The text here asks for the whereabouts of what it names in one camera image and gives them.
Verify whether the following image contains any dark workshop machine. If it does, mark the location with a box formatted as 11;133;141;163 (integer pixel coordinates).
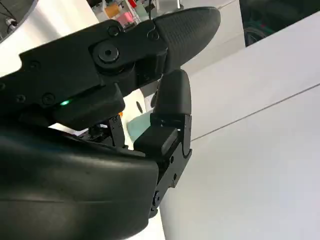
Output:
239;0;320;48

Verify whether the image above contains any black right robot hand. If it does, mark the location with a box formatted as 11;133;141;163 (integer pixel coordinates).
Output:
0;6;221;240

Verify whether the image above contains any pink box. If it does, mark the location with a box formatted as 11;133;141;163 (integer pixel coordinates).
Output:
117;12;137;27

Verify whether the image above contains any pale green mug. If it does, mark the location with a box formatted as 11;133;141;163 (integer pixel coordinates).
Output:
126;113;151;144

